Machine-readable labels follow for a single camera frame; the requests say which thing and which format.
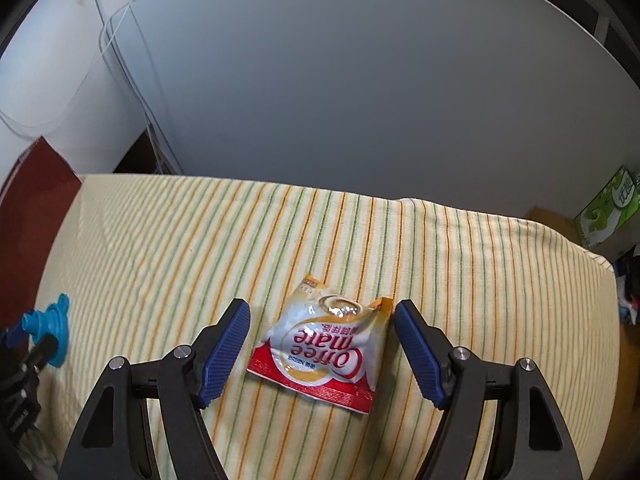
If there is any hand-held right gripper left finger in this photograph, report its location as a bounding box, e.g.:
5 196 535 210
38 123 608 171
62 297 252 480

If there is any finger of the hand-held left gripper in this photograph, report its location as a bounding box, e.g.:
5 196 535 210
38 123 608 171
0 317 28 350
21 335 59 377

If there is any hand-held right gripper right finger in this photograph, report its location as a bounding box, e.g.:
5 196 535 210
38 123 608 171
394 299 583 480

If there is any teal silicone funnel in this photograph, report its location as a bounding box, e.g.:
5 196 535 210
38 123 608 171
21 292 72 367

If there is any red white creamer packet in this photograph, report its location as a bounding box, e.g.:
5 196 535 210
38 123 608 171
245 273 396 415

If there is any red-brown wooden board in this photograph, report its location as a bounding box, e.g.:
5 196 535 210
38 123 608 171
0 137 83 333

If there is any striped bed sheet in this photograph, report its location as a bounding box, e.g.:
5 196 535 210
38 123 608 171
22 174 618 480

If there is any brown cardboard box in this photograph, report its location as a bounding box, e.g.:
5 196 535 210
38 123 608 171
529 206 583 246

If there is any dark cloth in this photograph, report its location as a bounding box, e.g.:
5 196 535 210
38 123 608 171
612 242 640 326

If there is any green white box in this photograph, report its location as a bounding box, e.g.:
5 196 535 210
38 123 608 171
572 164 640 250

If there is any white cable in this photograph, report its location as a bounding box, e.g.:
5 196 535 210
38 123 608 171
0 0 183 176

